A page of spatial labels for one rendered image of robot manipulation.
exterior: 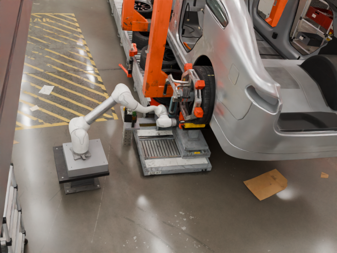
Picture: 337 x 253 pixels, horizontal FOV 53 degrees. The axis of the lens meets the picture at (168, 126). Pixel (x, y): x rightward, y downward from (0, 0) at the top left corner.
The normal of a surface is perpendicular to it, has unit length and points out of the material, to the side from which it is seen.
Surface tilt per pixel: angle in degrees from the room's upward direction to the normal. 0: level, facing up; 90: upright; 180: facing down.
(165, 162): 0
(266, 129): 89
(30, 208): 0
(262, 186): 2
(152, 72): 90
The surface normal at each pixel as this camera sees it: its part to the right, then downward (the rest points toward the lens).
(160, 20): 0.24, 0.64
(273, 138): 0.00, 0.63
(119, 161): 0.16, -0.77
